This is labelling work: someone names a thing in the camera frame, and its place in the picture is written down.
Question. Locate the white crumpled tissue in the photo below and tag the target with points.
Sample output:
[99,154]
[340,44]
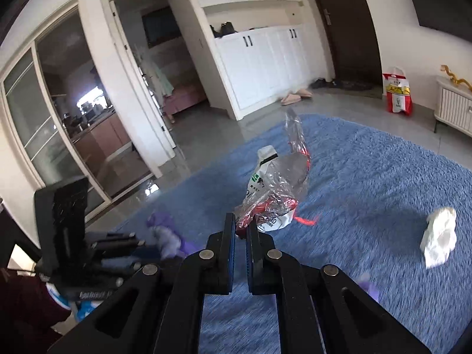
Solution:
[438,238]

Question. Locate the wall-mounted black television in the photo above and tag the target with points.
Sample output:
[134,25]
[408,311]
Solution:
[438,0]

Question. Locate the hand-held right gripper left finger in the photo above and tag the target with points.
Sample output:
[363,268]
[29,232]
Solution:
[231,254]

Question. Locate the pink bed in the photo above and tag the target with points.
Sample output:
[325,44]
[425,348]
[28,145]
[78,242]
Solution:
[184,97]

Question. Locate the purple plastic wrapper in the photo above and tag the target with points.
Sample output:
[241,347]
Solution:
[167,238]
[370,287]

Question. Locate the person's left forearm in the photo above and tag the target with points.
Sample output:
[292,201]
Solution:
[22,309]

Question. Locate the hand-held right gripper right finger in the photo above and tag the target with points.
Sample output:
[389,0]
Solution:
[250,261]

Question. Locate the clear plastic wrapper red trim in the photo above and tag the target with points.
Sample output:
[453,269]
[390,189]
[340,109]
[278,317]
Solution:
[291,169]

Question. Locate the hanging light clothes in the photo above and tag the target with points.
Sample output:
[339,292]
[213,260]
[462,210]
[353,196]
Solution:
[158,73]

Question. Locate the white crumpled paper packet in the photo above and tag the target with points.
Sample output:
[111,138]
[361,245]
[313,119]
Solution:
[260,184]

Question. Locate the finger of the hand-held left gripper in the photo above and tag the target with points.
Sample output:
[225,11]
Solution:
[116,264]
[114,240]

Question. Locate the black handbag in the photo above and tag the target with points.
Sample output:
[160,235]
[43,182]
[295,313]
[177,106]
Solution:
[225,29]

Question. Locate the long gold dragon figurine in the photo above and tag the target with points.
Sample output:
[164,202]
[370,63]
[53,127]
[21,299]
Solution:
[457,77]

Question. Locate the dark shoes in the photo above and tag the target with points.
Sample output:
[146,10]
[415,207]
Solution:
[322,83]

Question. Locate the dark brown entrance door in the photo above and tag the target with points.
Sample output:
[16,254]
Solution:
[350,29]

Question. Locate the dark framed wall picture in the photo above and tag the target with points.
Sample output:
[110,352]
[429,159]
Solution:
[162,25]

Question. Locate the white television stand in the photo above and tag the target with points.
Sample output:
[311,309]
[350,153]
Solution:
[455,107]

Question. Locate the sliding glass door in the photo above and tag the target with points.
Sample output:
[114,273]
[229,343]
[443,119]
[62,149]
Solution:
[55,118]

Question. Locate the red and white shopping bag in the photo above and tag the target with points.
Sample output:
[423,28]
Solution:
[398,94]

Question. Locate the white shoe cabinet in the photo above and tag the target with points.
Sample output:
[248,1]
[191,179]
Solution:
[258,62]

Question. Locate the beige slipper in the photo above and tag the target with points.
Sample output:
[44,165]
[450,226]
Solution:
[305,93]
[290,99]

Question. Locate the blue shaggy rug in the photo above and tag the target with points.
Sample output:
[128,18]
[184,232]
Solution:
[368,177]

